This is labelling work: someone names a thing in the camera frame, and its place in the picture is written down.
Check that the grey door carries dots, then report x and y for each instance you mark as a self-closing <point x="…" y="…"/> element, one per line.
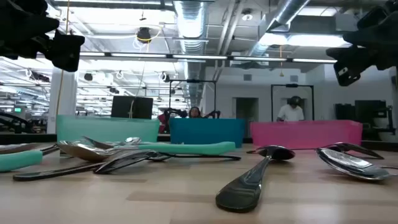
<point x="247" y="115"/>

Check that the translucent teal plastic bin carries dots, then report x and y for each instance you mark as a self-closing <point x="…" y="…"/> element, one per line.
<point x="105" y="129"/>

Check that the green exit sign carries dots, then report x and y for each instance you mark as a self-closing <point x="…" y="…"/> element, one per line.
<point x="17" y="109"/>

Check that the translucent pink plastic bin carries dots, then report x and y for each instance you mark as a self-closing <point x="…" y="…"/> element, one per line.
<point x="304" y="133"/>

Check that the blue plastic bin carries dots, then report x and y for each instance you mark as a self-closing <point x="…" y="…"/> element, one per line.
<point x="205" y="132"/>

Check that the wide ribbed silver duct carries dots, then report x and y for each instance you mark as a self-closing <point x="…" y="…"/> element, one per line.
<point x="189" y="18"/>

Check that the white column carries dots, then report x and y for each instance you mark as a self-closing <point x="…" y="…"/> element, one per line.
<point x="66" y="102"/>

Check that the black background robot arm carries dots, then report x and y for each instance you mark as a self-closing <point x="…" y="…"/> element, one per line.
<point x="214" y="114"/>
<point x="15" y="123"/>

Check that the long ceiling light bar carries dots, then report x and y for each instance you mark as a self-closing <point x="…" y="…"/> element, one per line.
<point x="199" y="57"/>

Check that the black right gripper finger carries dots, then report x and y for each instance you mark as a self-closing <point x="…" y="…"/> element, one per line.
<point x="351" y="65"/>

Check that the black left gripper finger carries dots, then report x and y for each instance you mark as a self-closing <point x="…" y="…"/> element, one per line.
<point x="66" y="51"/>

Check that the round ceiling sensor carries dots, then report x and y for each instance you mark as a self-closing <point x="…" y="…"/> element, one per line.
<point x="247" y="15"/>

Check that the smooth silver ventilation duct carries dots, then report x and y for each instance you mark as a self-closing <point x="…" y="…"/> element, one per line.
<point x="289" y="12"/>

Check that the yellow hanging pendant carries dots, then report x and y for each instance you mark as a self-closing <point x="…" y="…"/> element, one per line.
<point x="281" y="74"/>

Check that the black stand frame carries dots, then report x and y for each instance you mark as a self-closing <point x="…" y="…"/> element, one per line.
<point x="192" y="81"/>
<point x="292" y="85"/>

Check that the black metal spoon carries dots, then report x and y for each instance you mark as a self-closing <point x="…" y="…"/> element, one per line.
<point x="348" y="147"/>
<point x="124" y="161"/>
<point x="242" y="193"/>
<point x="46" y="174"/>

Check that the person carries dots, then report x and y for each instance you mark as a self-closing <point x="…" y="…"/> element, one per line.
<point x="195" y="112"/>
<point x="290" y="113"/>

